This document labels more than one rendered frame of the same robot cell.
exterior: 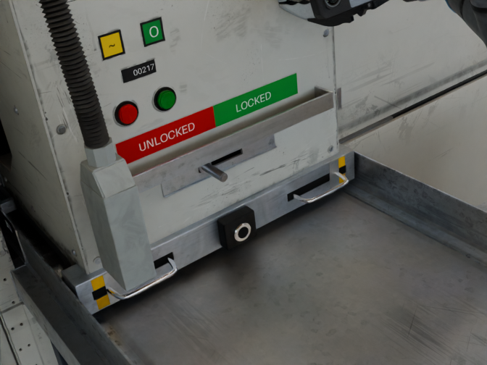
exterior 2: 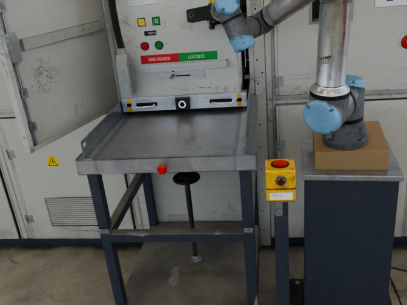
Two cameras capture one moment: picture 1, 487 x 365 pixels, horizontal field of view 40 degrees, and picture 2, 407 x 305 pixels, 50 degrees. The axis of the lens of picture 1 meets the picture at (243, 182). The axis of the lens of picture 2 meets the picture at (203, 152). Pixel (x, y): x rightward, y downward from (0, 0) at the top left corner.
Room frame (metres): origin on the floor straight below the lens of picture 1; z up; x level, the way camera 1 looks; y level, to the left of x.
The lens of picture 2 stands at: (-0.40, -1.22, 1.43)
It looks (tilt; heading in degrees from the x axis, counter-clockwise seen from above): 23 degrees down; 42
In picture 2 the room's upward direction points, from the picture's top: 6 degrees counter-clockwise
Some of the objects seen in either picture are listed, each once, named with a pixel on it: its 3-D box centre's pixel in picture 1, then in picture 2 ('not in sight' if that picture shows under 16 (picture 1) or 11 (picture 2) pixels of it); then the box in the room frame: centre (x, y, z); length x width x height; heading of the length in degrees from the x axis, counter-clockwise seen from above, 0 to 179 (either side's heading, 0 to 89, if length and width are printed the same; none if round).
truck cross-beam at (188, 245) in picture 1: (224, 219); (184, 100); (0.91, 0.04, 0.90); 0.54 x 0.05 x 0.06; 123
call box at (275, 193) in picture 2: not in sight; (280, 180); (0.55, -0.65, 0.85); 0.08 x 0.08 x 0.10; 33
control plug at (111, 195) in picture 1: (115, 218); (126, 75); (0.72, 0.17, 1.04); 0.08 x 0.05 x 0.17; 33
